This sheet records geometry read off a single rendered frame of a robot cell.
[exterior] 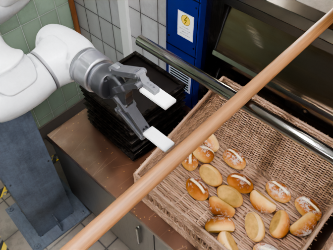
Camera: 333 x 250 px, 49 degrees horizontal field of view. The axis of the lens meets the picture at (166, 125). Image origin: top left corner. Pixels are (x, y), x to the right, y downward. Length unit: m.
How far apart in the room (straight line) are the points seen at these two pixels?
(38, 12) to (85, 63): 1.10
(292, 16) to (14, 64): 0.74
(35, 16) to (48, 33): 0.99
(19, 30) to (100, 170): 0.82
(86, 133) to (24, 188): 0.34
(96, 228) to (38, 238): 1.38
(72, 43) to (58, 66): 0.06
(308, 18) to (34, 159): 1.11
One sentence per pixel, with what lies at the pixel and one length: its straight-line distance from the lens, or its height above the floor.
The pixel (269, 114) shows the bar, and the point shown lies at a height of 1.17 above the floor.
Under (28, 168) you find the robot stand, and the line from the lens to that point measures 1.57.
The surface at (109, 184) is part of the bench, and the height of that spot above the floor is 0.58.
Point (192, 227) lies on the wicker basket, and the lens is 1.17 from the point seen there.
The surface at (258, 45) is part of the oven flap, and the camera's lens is 1.24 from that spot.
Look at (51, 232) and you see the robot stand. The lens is 1.99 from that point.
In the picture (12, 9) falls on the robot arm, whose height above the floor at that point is 1.13.
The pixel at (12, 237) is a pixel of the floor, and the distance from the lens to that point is 2.06.
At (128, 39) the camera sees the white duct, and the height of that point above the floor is 0.73.
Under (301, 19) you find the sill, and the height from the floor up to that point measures 1.17.
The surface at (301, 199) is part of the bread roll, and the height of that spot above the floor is 0.64.
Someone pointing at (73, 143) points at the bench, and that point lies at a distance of 1.52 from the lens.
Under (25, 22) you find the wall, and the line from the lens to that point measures 1.89.
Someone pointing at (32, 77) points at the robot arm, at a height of 1.23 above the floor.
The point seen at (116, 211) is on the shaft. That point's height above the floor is 1.20.
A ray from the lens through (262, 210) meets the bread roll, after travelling 1.31.
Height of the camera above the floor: 1.76
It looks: 50 degrees down
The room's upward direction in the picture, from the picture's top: straight up
